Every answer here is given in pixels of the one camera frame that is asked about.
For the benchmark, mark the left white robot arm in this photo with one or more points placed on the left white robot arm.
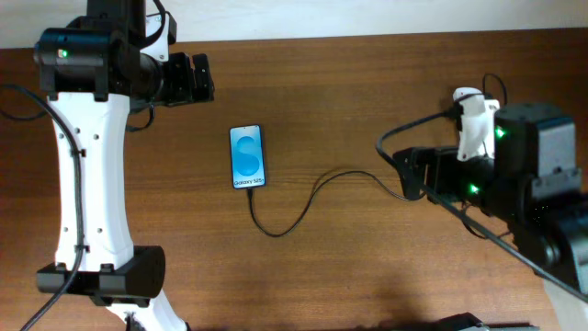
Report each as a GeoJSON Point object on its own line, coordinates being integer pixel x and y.
{"type": "Point", "coordinates": [110, 63]}

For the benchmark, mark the blue Galaxy smartphone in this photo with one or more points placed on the blue Galaxy smartphone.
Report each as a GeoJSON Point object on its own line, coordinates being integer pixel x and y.
{"type": "Point", "coordinates": [247, 156]}

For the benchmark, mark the white power strip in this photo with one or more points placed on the white power strip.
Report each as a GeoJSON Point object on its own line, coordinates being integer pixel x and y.
{"type": "Point", "coordinates": [463, 93]}

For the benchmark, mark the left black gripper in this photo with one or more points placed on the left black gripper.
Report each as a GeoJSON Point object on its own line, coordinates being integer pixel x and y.
{"type": "Point", "coordinates": [184, 91]}

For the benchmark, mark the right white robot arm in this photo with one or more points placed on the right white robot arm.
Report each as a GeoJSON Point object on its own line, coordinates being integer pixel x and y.
{"type": "Point", "coordinates": [513, 177]}

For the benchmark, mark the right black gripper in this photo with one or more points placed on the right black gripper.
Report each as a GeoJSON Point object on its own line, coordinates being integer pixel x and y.
{"type": "Point", "coordinates": [446, 163]}

